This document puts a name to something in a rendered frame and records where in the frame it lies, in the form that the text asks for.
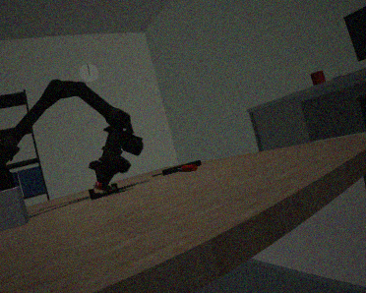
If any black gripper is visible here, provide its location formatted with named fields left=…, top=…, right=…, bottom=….
left=89, top=143, right=130, bottom=190

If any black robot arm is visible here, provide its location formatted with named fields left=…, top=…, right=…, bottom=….
left=0, top=79, right=143, bottom=192

